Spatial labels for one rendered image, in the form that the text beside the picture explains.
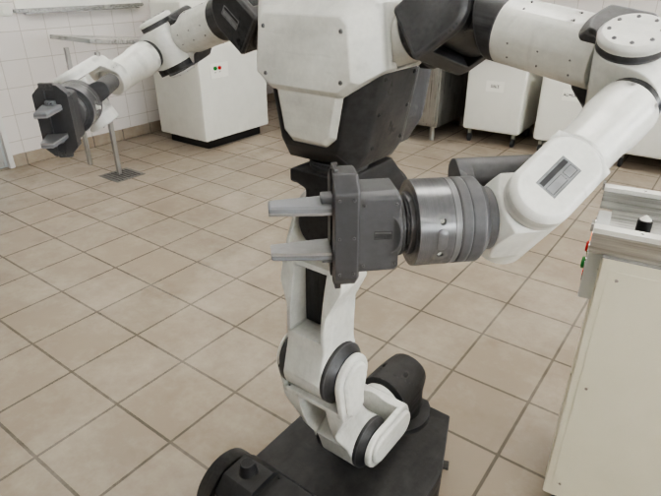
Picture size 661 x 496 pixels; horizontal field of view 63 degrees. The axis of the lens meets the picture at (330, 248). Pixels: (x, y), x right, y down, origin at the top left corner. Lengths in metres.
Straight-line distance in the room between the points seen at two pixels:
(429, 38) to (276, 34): 0.27
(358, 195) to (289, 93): 0.52
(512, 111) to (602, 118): 4.38
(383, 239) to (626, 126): 0.30
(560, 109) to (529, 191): 4.37
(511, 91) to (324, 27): 4.16
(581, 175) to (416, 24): 0.41
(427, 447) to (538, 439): 0.49
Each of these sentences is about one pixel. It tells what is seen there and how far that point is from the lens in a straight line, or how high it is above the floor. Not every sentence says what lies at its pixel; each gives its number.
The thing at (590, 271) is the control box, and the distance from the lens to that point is 1.41.
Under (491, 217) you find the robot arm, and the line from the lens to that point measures 0.54.
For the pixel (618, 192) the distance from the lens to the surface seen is 1.59.
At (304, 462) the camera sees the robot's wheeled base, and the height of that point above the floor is 0.17.
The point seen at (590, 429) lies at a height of 0.36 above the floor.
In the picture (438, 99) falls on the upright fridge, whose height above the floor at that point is 0.39.
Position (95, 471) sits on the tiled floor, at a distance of 1.98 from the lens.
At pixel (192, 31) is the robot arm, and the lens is 1.27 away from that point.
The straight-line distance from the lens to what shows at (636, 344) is 1.44.
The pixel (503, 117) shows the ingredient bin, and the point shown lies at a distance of 5.07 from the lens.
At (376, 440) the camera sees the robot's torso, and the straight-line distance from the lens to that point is 1.48.
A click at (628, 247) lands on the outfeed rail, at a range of 1.33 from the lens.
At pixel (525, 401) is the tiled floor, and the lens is 2.18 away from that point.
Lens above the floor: 1.40
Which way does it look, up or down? 27 degrees down
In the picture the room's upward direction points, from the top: straight up
